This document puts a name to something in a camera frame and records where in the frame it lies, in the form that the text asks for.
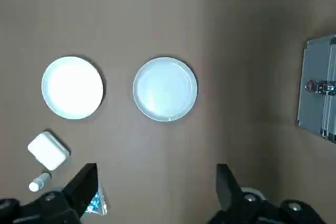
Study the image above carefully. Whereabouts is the white plastic pill box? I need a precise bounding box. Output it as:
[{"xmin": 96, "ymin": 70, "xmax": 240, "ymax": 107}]
[{"xmin": 27, "ymin": 131, "xmax": 70, "ymax": 171}]

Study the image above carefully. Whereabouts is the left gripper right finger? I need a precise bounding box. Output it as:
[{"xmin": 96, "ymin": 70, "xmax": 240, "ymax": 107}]
[{"xmin": 207, "ymin": 164, "xmax": 329, "ymax": 224}]

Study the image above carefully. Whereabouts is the silver aluminium medical kit case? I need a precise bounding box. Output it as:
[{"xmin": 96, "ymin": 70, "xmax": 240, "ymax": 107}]
[{"xmin": 296, "ymin": 34, "xmax": 336, "ymax": 145}]

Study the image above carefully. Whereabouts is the white round plate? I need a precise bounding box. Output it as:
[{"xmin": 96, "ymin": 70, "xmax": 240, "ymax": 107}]
[{"xmin": 41, "ymin": 56, "xmax": 104, "ymax": 120}]

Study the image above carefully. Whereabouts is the gray round plate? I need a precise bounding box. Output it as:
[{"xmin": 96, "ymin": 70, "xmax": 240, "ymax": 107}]
[{"xmin": 132, "ymin": 57, "xmax": 198, "ymax": 122}]

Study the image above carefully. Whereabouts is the small white pill bottle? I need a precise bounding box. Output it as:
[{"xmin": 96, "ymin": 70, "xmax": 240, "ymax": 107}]
[{"xmin": 28, "ymin": 172, "xmax": 52, "ymax": 192}]

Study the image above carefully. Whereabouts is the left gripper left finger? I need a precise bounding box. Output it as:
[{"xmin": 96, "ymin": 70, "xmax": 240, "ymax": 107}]
[{"xmin": 0, "ymin": 163, "xmax": 99, "ymax": 224}]

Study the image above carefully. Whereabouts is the bag of blue white capsules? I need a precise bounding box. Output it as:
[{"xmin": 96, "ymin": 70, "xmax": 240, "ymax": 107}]
[{"xmin": 83, "ymin": 179, "xmax": 108, "ymax": 216}]

